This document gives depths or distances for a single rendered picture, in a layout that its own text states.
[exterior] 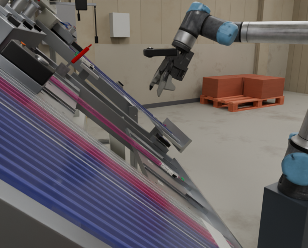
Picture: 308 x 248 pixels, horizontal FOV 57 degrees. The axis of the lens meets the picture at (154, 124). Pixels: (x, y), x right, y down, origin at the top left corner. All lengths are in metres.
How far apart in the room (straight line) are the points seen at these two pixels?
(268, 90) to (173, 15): 2.14
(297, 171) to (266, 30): 0.49
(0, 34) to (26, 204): 0.34
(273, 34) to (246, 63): 5.46
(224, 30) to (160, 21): 4.13
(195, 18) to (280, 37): 0.30
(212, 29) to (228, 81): 4.41
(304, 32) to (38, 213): 1.01
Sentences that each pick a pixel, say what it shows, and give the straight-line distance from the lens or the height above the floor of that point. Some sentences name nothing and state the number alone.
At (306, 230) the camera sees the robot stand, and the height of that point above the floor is 0.45.
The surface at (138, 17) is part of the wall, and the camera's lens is 4.91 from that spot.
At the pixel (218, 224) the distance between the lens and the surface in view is 0.66.
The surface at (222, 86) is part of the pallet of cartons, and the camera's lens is 5.33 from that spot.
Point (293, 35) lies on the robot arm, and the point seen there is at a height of 1.12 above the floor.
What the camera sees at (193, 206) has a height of 0.75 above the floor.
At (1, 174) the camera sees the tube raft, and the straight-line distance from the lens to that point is 0.23.
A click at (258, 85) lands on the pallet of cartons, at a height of 0.39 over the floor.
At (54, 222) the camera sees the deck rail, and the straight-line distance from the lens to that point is 0.22.
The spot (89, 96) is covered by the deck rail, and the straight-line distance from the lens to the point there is 0.86.
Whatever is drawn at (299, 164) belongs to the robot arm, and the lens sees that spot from 1.01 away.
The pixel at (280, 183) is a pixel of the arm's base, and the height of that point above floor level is 0.58.
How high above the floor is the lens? 1.10
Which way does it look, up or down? 16 degrees down
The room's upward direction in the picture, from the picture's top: straight up
